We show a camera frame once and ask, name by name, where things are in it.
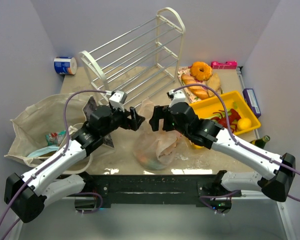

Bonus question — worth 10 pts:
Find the translucent orange plastic bag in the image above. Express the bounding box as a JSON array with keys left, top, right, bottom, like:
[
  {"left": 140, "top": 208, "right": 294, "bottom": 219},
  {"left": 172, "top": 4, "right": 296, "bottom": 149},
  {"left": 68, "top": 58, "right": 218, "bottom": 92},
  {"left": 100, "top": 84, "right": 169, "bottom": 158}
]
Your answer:
[{"left": 132, "top": 98, "right": 182, "bottom": 170}]

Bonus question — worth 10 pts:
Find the green red snack packet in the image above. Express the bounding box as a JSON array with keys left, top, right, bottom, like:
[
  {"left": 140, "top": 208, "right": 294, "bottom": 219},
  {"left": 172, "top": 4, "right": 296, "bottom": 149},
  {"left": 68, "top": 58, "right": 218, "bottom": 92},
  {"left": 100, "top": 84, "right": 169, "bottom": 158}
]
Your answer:
[{"left": 45, "top": 130, "right": 66, "bottom": 146}]

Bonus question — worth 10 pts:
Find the blue brown chips bag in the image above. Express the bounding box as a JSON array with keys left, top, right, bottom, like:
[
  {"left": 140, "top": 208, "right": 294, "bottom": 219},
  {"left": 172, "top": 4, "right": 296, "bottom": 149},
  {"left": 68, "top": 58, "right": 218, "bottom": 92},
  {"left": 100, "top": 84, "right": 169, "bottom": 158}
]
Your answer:
[{"left": 27, "top": 145, "right": 59, "bottom": 158}]

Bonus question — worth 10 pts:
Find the cream canvas tote bag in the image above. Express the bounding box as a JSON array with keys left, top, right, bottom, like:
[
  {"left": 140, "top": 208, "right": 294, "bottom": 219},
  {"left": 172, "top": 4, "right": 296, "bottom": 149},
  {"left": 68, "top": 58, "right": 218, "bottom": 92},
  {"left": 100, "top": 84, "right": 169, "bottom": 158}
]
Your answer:
[{"left": 6, "top": 93, "right": 97, "bottom": 168}]

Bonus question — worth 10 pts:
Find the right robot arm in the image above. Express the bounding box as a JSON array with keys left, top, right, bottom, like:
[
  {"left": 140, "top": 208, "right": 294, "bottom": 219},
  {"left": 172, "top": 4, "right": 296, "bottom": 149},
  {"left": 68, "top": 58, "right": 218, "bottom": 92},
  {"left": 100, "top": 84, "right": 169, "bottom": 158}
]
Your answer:
[{"left": 149, "top": 102, "right": 296, "bottom": 202}]

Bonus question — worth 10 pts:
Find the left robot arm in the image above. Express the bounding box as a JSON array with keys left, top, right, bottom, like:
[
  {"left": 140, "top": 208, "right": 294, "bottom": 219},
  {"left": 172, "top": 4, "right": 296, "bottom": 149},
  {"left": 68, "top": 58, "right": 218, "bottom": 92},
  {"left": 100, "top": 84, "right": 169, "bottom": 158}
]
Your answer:
[{"left": 4, "top": 105, "right": 145, "bottom": 223}]

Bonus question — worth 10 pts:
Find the baguette bread loaf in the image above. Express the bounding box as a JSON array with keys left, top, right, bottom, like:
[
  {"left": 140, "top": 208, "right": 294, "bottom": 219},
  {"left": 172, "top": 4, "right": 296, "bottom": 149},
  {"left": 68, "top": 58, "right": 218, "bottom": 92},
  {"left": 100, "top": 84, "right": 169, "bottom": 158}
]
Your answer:
[{"left": 181, "top": 73, "right": 209, "bottom": 100}]

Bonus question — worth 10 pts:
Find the white metal shoe rack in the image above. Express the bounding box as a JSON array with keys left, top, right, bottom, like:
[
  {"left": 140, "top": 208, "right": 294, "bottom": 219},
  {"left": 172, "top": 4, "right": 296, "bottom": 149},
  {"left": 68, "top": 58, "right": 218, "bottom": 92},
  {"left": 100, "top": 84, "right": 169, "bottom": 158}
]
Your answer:
[{"left": 79, "top": 7, "right": 186, "bottom": 108}]

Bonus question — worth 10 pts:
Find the tan triangular pastry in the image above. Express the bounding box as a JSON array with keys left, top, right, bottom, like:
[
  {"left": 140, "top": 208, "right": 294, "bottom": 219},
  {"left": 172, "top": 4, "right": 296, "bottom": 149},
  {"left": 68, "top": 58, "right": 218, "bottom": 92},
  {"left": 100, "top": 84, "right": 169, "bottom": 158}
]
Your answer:
[{"left": 206, "top": 73, "right": 222, "bottom": 94}]

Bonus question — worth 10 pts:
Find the red lobster toy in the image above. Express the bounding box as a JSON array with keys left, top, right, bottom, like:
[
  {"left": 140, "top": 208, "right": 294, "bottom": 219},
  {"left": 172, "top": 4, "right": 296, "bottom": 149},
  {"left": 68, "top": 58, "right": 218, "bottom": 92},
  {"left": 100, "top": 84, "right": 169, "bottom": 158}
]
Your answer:
[{"left": 211, "top": 108, "right": 241, "bottom": 133}]

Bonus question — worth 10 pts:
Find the yellow plastic bin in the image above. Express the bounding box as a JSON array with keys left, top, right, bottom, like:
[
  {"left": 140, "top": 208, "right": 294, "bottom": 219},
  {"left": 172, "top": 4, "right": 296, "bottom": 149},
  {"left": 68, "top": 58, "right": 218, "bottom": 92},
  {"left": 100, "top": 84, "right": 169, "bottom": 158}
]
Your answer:
[{"left": 190, "top": 90, "right": 261, "bottom": 136}]

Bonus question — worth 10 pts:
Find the blue toilet paper roll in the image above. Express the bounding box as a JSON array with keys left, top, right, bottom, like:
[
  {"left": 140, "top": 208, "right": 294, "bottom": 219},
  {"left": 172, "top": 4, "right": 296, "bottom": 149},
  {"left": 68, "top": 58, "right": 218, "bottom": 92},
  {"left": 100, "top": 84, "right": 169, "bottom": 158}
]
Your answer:
[{"left": 53, "top": 56, "right": 77, "bottom": 75}]

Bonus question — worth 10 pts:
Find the yellow lemon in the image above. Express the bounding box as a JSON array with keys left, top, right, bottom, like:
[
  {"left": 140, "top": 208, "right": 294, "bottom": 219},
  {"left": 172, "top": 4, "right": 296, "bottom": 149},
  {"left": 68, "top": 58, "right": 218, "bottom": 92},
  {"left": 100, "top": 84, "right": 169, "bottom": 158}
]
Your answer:
[{"left": 237, "top": 117, "right": 252, "bottom": 131}]

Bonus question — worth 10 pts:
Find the pink box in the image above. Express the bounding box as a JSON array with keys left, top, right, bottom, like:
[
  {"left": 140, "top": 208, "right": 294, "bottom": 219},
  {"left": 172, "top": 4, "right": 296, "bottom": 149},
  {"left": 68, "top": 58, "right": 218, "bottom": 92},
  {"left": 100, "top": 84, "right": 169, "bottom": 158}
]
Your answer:
[{"left": 210, "top": 61, "right": 238, "bottom": 70}]

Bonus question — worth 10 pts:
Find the purple box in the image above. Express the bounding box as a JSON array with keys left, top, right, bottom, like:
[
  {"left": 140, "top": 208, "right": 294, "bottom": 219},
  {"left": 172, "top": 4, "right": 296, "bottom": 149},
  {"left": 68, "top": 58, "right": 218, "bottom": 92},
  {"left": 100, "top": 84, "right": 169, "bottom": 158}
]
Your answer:
[{"left": 242, "top": 88, "right": 262, "bottom": 119}]

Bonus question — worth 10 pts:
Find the green glass bottle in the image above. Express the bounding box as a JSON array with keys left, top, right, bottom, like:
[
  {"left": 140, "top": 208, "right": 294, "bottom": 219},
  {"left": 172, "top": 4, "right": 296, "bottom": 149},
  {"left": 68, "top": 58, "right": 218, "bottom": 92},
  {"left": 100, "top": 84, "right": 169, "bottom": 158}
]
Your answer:
[{"left": 250, "top": 135, "right": 271, "bottom": 149}]

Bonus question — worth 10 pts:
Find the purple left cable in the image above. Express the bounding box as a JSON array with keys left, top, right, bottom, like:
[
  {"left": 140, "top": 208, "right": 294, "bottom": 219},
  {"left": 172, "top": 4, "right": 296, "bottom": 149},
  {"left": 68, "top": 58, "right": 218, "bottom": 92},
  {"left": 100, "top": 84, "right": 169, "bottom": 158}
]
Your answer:
[{"left": 0, "top": 89, "right": 111, "bottom": 240}]

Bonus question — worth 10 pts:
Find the purple cable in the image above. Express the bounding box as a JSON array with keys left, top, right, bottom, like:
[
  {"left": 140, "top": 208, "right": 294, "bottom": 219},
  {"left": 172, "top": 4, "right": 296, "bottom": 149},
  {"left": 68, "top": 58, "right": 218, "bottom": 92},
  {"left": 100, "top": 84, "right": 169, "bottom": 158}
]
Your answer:
[
  {"left": 0, "top": 89, "right": 111, "bottom": 240},
  {"left": 173, "top": 83, "right": 300, "bottom": 203}
]

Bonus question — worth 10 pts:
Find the orange ring doughnut bread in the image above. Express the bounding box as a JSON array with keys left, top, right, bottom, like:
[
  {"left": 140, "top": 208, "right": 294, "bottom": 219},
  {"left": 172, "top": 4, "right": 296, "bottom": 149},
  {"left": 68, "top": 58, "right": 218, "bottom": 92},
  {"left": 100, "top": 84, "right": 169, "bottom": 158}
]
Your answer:
[{"left": 190, "top": 61, "right": 213, "bottom": 81}]

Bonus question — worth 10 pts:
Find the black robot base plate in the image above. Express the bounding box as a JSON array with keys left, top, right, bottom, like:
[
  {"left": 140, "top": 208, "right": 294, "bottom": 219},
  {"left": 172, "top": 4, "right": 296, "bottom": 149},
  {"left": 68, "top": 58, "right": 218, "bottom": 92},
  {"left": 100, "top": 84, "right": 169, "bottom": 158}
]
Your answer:
[{"left": 80, "top": 170, "right": 242, "bottom": 214}]

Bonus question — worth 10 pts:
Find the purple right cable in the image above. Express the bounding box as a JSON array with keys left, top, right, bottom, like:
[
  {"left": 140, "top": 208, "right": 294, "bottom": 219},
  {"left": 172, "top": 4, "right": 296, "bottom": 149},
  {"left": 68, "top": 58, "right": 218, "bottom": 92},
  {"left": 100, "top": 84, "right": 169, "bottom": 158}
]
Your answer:
[{"left": 173, "top": 83, "right": 300, "bottom": 203}]

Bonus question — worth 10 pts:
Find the aluminium frame rail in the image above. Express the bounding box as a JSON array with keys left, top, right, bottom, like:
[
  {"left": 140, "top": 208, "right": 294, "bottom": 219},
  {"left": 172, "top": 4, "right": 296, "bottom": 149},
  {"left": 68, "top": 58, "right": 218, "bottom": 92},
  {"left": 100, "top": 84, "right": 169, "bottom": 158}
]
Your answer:
[{"left": 236, "top": 66, "right": 246, "bottom": 90}]

